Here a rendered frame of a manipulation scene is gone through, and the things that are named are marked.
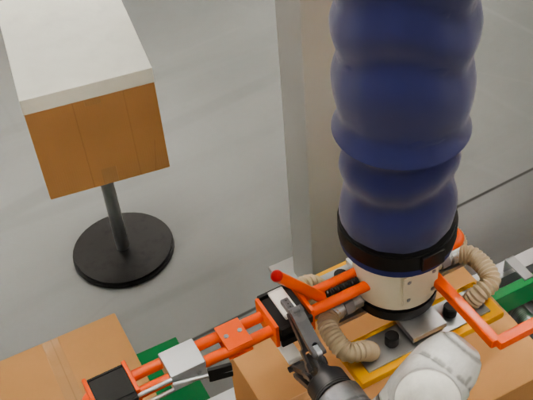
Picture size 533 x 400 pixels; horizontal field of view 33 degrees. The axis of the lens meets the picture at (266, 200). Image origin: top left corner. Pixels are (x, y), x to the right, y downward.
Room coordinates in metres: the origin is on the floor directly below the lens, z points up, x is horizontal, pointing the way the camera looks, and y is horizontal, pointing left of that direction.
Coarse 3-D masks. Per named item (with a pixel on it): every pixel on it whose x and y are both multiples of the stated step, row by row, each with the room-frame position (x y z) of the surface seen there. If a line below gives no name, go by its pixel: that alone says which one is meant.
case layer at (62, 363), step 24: (72, 336) 1.68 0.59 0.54; (96, 336) 1.67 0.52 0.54; (120, 336) 1.66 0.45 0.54; (24, 360) 1.61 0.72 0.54; (48, 360) 1.60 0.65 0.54; (72, 360) 1.59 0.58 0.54; (96, 360) 1.58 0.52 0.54; (120, 360) 1.57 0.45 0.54; (0, 384) 1.53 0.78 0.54; (24, 384) 1.52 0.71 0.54; (48, 384) 1.52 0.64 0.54; (72, 384) 1.51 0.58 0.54
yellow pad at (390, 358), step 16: (464, 288) 1.22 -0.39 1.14; (432, 304) 1.19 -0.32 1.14; (448, 304) 1.16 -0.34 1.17; (496, 304) 1.17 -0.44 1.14; (448, 320) 1.14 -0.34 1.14; (464, 320) 1.14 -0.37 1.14; (496, 320) 1.14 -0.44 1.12; (368, 336) 1.12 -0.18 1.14; (384, 336) 1.12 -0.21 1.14; (400, 336) 1.11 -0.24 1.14; (464, 336) 1.11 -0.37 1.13; (384, 352) 1.08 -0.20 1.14; (400, 352) 1.07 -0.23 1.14; (352, 368) 1.05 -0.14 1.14; (368, 368) 1.04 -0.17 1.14; (384, 368) 1.04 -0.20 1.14; (368, 384) 1.02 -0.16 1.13
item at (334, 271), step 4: (340, 264) 1.32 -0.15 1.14; (344, 264) 1.32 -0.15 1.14; (328, 268) 1.31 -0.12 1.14; (332, 268) 1.31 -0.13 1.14; (336, 268) 1.31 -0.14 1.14; (340, 268) 1.30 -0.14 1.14; (344, 268) 1.30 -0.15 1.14; (348, 268) 1.30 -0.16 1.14; (320, 272) 1.30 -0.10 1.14; (324, 272) 1.30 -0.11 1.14; (328, 272) 1.30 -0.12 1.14; (332, 272) 1.30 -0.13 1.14; (336, 272) 1.27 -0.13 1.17; (340, 272) 1.27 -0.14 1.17; (320, 276) 1.29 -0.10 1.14; (324, 276) 1.29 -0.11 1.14; (328, 276) 1.29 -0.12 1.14; (332, 276) 1.28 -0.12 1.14; (316, 320) 1.19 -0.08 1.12
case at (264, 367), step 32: (352, 320) 1.32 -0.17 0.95; (384, 320) 1.31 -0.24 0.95; (512, 320) 1.27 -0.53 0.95; (256, 352) 1.25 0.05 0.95; (480, 352) 1.19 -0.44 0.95; (512, 352) 1.19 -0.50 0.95; (256, 384) 1.17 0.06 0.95; (288, 384) 1.16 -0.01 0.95; (384, 384) 1.14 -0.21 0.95; (480, 384) 1.11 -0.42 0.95; (512, 384) 1.11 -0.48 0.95
